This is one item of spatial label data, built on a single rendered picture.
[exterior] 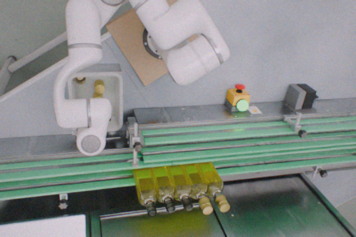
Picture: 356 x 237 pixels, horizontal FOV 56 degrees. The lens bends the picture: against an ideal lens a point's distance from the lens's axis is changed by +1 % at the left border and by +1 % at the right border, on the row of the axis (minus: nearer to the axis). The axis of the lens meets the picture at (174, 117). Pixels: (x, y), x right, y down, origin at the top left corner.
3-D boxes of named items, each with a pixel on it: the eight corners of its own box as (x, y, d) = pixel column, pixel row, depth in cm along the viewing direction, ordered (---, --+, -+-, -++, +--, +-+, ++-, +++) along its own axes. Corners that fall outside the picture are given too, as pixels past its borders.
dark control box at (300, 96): (283, 100, 142) (294, 109, 135) (288, 83, 138) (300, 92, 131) (300, 99, 144) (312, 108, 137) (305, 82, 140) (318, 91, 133)
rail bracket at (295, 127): (279, 120, 130) (298, 138, 119) (283, 103, 126) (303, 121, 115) (288, 119, 131) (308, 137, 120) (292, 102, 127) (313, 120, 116)
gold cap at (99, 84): (93, 79, 114) (94, 84, 110) (104, 79, 115) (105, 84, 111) (94, 88, 116) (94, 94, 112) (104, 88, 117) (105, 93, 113)
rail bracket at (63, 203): (60, 191, 121) (58, 219, 110) (58, 176, 118) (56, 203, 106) (71, 190, 122) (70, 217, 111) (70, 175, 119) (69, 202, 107)
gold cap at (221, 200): (213, 198, 108) (217, 208, 104) (222, 192, 108) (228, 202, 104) (217, 204, 110) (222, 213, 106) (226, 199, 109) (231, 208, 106)
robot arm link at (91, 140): (72, 102, 82) (112, 100, 84) (74, 94, 92) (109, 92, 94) (77, 159, 86) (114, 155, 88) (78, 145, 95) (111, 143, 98)
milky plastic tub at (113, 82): (72, 121, 122) (72, 134, 114) (67, 64, 111) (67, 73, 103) (120, 118, 126) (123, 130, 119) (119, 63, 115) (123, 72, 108)
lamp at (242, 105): (234, 109, 128) (238, 112, 126) (237, 99, 126) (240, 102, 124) (245, 108, 130) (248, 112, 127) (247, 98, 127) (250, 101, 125)
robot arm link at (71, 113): (100, 49, 91) (106, 125, 92) (51, 49, 88) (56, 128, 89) (102, 43, 83) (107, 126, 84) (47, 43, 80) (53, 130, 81)
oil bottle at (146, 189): (131, 167, 123) (140, 209, 105) (131, 155, 120) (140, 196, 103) (145, 166, 125) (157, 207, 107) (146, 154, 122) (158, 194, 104)
